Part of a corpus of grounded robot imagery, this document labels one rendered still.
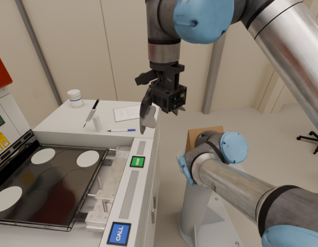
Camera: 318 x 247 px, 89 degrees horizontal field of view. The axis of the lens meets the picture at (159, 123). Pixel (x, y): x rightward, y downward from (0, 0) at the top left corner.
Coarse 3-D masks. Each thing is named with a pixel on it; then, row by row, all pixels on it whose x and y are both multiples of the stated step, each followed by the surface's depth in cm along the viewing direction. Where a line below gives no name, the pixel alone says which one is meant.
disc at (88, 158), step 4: (84, 152) 79; (88, 152) 79; (92, 152) 79; (96, 152) 79; (80, 156) 77; (84, 156) 77; (88, 156) 77; (92, 156) 77; (96, 156) 77; (80, 160) 75; (84, 160) 75; (88, 160) 75; (92, 160) 75; (96, 160) 75; (80, 164) 73; (84, 164) 73; (88, 164) 73; (92, 164) 73
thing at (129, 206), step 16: (144, 144) 76; (128, 160) 68; (128, 176) 61; (144, 176) 61; (128, 192) 56; (144, 192) 57; (112, 208) 52; (128, 208) 52; (144, 208) 60; (128, 240) 45
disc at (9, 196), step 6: (0, 192) 62; (6, 192) 62; (12, 192) 62; (18, 192) 62; (0, 198) 60; (6, 198) 60; (12, 198) 60; (18, 198) 60; (0, 204) 59; (6, 204) 59; (12, 204) 59; (0, 210) 57
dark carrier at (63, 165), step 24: (24, 168) 72; (48, 168) 72; (72, 168) 72; (96, 168) 72; (24, 192) 62; (48, 192) 63; (72, 192) 62; (0, 216) 55; (24, 216) 55; (48, 216) 55; (72, 216) 56
